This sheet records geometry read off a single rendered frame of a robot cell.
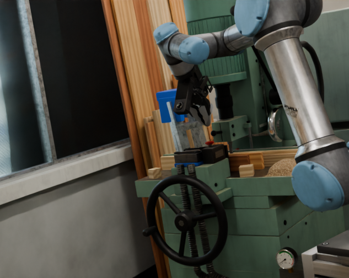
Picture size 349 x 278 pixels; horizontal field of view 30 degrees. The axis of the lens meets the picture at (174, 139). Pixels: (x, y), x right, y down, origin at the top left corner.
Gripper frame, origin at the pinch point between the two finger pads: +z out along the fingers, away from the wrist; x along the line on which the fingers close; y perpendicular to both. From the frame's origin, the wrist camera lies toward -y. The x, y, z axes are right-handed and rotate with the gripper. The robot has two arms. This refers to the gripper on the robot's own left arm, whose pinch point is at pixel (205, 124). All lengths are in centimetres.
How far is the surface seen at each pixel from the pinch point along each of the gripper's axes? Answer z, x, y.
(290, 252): 31.8, -26.0, -24.6
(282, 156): 21.0, -17.3, 7.1
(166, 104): 38, 68, 68
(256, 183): 17.8, -14.6, -9.0
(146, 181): 16.5, 27.9, -8.1
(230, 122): 8.4, -1.3, 11.3
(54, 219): 69, 130, 22
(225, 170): 14.4, -3.6, -6.1
